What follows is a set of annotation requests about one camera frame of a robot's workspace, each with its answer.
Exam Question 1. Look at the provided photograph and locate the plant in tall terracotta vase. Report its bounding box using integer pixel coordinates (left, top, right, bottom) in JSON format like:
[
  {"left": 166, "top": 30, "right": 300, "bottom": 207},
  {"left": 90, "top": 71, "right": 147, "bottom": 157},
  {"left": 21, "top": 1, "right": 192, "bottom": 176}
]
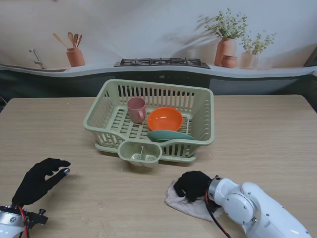
[{"left": 198, "top": 8, "right": 248, "bottom": 66}]

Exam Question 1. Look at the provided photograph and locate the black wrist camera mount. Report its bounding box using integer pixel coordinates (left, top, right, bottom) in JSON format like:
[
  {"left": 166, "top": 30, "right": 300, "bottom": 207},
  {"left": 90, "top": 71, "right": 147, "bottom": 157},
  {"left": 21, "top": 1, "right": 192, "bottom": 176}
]
[
  {"left": 24, "top": 208, "right": 49, "bottom": 230},
  {"left": 207, "top": 200, "right": 222, "bottom": 214}
]

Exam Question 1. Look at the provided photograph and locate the metal faucet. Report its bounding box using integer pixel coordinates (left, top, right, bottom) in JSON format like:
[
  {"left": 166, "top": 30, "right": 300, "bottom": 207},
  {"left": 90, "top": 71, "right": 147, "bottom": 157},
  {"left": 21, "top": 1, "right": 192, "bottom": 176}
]
[{"left": 28, "top": 48, "right": 47, "bottom": 70}]

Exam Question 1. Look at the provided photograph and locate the orange plastic bowl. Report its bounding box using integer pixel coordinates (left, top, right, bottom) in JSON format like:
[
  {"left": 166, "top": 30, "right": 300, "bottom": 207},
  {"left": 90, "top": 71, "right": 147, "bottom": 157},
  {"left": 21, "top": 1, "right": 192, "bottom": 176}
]
[{"left": 147, "top": 107, "right": 184, "bottom": 132}]

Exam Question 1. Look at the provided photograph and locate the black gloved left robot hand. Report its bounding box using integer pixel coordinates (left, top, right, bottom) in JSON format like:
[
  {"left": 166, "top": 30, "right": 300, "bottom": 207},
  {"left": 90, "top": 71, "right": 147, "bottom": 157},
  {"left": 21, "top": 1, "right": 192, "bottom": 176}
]
[{"left": 11, "top": 158, "right": 71, "bottom": 207}]

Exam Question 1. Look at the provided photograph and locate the clear glass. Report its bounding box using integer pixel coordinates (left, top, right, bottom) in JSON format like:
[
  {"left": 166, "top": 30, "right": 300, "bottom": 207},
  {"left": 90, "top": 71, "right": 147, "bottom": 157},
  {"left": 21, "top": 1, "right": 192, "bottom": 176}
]
[{"left": 259, "top": 57, "right": 274, "bottom": 69}]

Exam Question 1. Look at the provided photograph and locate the grey kitchen countertop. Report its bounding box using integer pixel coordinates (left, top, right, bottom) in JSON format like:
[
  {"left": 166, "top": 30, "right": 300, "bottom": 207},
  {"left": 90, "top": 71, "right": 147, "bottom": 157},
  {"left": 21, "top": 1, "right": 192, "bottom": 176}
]
[{"left": 0, "top": 63, "right": 317, "bottom": 79}]

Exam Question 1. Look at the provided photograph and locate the beige wiping cloth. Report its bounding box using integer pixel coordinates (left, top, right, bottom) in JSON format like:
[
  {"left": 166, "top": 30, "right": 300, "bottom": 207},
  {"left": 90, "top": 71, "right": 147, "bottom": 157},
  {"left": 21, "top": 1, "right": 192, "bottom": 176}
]
[{"left": 164, "top": 179, "right": 223, "bottom": 223}]

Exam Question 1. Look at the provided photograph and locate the wooden spatula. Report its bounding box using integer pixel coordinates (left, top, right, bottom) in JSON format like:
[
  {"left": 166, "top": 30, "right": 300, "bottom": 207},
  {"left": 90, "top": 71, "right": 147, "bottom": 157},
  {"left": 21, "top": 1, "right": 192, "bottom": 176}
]
[{"left": 53, "top": 33, "right": 68, "bottom": 49}]

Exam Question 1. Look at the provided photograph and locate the black gas stove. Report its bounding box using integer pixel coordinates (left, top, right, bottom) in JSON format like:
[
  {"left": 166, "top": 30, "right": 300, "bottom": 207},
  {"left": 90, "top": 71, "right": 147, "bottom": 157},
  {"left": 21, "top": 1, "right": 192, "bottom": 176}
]
[{"left": 113, "top": 58, "right": 211, "bottom": 69}]

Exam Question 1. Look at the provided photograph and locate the pale green cutlery holder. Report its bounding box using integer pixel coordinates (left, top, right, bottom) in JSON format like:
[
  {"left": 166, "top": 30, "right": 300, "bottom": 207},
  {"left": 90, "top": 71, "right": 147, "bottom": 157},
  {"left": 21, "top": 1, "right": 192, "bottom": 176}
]
[{"left": 117, "top": 140, "right": 163, "bottom": 168}]

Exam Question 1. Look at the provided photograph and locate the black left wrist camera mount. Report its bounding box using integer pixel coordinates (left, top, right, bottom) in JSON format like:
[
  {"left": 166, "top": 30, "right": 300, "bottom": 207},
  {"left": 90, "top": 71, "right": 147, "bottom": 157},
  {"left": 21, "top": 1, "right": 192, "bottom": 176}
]
[{"left": 24, "top": 208, "right": 49, "bottom": 230}]

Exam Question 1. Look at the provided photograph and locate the plant in pale pot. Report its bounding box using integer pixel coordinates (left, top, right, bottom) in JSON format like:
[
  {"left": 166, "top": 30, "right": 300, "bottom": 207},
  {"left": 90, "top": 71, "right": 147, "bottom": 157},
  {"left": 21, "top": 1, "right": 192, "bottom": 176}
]
[{"left": 239, "top": 30, "right": 277, "bottom": 69}]

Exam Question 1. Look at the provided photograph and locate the pink plastic mug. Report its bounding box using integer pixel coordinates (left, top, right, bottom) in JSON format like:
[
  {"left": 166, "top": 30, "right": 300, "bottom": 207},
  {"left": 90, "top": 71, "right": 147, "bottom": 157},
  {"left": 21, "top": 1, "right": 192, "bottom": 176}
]
[{"left": 127, "top": 97, "right": 147, "bottom": 124}]

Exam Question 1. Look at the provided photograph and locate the teal plastic plate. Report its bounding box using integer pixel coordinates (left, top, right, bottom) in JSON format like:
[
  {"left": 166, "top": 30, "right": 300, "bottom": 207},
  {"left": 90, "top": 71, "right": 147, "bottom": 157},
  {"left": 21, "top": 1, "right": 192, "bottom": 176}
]
[{"left": 147, "top": 130, "right": 196, "bottom": 143}]

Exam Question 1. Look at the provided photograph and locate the red and black cable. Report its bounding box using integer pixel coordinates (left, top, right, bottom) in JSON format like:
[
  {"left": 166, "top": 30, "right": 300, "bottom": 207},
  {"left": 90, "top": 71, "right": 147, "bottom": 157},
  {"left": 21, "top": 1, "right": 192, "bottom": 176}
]
[
  {"left": 17, "top": 205, "right": 30, "bottom": 238},
  {"left": 204, "top": 189, "right": 236, "bottom": 238}
]

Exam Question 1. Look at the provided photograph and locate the red and black left cable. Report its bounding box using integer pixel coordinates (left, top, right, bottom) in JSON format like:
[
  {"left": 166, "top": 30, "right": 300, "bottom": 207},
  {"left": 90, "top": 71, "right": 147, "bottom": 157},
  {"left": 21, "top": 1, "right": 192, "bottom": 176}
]
[{"left": 17, "top": 205, "right": 30, "bottom": 238}]

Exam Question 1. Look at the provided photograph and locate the pale green plastic dish rack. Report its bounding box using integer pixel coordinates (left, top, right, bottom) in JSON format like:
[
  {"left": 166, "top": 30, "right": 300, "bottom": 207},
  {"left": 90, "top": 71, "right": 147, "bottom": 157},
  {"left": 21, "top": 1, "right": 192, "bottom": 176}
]
[{"left": 83, "top": 79, "right": 215, "bottom": 158}]

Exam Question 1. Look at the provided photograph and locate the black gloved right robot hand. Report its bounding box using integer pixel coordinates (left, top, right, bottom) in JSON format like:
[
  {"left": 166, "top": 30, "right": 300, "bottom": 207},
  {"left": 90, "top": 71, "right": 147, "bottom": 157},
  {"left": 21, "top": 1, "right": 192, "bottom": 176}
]
[{"left": 173, "top": 171, "right": 212, "bottom": 203}]

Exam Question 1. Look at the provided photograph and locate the terracotta utensil pot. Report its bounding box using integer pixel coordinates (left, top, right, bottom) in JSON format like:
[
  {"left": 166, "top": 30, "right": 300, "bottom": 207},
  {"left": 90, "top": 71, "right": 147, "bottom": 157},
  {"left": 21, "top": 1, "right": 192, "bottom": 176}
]
[{"left": 66, "top": 47, "right": 86, "bottom": 67}]

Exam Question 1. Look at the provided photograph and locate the red and black right cable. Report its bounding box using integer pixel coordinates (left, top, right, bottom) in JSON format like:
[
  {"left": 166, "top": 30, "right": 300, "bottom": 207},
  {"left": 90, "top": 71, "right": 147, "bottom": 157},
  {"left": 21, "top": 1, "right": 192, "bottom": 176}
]
[{"left": 204, "top": 189, "right": 236, "bottom": 238}]

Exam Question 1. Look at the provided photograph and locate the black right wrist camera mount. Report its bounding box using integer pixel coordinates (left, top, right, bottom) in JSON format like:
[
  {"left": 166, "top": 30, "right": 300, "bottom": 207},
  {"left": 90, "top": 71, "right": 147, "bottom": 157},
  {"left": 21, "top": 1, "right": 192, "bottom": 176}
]
[{"left": 207, "top": 200, "right": 222, "bottom": 214}]

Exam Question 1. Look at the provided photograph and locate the small round terracotta pot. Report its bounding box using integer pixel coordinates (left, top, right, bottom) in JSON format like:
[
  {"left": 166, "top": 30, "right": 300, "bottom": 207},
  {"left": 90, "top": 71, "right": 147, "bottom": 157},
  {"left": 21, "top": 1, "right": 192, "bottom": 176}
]
[{"left": 221, "top": 55, "right": 238, "bottom": 68}]

